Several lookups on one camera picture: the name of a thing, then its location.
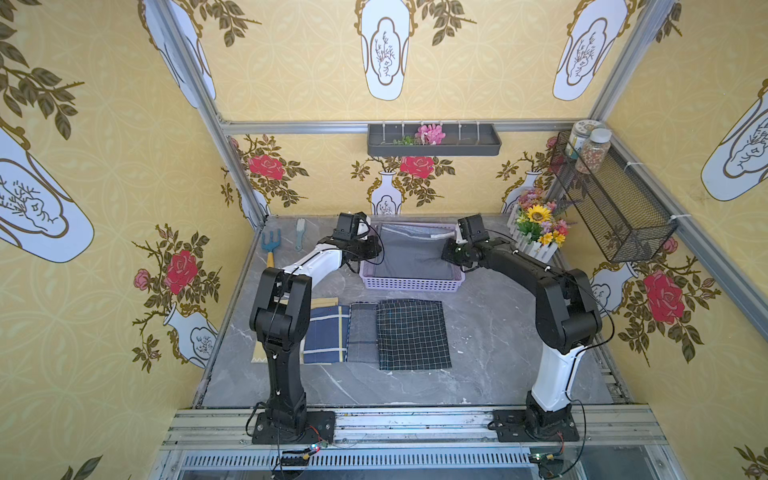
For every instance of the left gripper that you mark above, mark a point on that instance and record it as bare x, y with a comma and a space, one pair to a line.
370, 248

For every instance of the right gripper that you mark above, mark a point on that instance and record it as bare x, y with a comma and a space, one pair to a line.
452, 252

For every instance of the plain grey pillowcase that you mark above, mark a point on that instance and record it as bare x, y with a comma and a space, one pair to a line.
413, 252

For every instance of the black grid pillowcase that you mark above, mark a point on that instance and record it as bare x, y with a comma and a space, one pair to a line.
412, 335

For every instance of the grey checked pillowcase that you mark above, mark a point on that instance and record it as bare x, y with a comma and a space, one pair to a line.
362, 346

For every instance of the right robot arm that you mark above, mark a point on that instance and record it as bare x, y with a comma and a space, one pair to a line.
567, 317

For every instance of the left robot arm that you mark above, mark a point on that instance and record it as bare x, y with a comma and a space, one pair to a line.
281, 313

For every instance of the navy plaid folded pillowcase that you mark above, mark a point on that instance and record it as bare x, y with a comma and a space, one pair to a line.
326, 341

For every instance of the tan folded pillowcase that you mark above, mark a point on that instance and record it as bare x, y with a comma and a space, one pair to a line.
259, 355

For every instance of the light blue small brush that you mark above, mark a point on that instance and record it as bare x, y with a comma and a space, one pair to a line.
299, 234

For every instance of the flower box white fence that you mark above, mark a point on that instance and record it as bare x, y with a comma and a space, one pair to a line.
535, 227

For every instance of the blue yellow garden fork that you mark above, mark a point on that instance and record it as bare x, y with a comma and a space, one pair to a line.
270, 241

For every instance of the pink artificial flower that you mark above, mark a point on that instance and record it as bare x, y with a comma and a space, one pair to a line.
430, 134

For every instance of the glass jar front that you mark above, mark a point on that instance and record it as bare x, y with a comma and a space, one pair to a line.
594, 150

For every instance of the glass jar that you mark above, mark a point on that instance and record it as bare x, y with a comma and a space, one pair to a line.
594, 150
579, 134

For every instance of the glass jar back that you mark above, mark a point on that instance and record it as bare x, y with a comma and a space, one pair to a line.
579, 134

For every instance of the grey wall tray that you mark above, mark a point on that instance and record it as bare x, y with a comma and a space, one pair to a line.
468, 139

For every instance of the black wire mesh shelf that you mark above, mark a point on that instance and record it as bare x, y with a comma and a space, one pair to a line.
625, 217

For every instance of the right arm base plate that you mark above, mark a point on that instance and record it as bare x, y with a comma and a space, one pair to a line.
510, 427

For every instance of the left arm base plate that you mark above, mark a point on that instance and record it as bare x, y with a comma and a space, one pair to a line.
320, 426

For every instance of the aluminium rail frame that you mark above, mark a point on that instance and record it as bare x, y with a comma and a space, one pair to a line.
616, 442

